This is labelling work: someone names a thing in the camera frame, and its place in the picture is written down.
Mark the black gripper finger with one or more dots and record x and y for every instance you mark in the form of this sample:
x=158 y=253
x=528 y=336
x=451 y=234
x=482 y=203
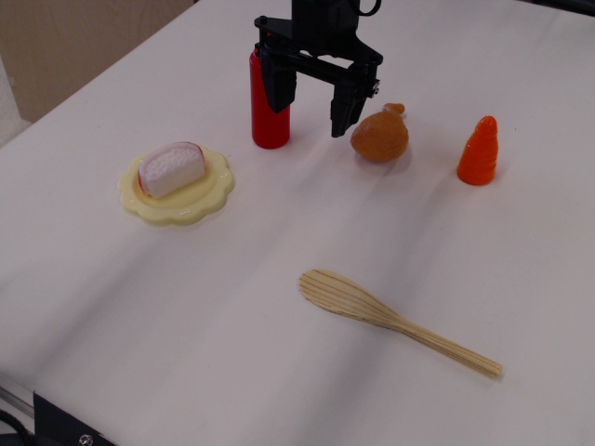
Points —
x=279 y=78
x=346 y=107

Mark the black corner bracket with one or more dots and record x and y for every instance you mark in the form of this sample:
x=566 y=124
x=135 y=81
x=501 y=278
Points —
x=54 y=426

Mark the orange toy carrot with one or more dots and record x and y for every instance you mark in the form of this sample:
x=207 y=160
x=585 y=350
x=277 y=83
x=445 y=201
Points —
x=477 y=164

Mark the red squeeze bottle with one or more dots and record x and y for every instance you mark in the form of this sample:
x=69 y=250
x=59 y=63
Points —
x=270 y=129

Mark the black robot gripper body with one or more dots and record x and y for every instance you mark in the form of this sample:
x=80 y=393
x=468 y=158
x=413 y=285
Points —
x=321 y=40

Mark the wooden spatula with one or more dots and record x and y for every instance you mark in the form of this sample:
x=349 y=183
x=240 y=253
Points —
x=337 y=294

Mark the brown toy chicken drumstick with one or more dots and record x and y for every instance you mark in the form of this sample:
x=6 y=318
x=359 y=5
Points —
x=382 y=137

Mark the pale yellow scalloped plate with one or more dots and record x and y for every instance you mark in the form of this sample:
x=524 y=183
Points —
x=184 y=206

